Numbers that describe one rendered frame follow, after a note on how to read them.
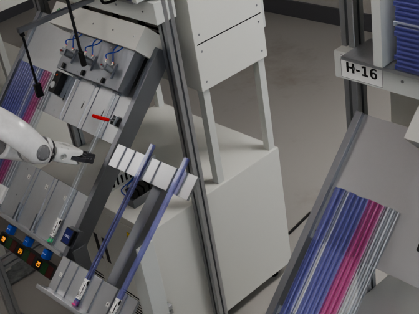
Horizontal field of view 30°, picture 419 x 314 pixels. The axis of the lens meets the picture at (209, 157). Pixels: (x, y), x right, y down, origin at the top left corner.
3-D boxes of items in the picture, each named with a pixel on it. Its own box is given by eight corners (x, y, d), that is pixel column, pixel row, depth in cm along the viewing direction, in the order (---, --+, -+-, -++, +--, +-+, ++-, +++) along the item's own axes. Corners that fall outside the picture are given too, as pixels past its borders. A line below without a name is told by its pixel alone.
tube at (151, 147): (78, 306, 221) (75, 305, 220) (75, 304, 222) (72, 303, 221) (156, 146, 225) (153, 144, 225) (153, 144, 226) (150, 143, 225)
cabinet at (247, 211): (179, 362, 295) (148, 233, 262) (74, 288, 341) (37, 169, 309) (293, 271, 329) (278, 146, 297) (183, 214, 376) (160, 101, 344)
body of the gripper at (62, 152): (57, 143, 231) (86, 148, 240) (38, 134, 238) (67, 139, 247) (50, 167, 232) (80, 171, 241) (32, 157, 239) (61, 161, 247)
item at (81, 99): (125, 149, 247) (113, 144, 243) (16, 98, 291) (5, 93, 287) (167, 53, 247) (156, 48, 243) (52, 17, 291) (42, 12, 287)
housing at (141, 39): (164, 66, 248) (134, 50, 237) (77, 37, 281) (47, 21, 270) (174, 43, 248) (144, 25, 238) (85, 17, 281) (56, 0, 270)
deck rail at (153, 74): (79, 262, 245) (64, 259, 240) (75, 260, 246) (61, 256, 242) (171, 55, 246) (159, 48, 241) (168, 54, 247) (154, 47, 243)
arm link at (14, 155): (50, 137, 230) (32, 134, 236) (12, 131, 221) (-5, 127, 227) (45, 166, 230) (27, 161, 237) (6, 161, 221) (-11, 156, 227)
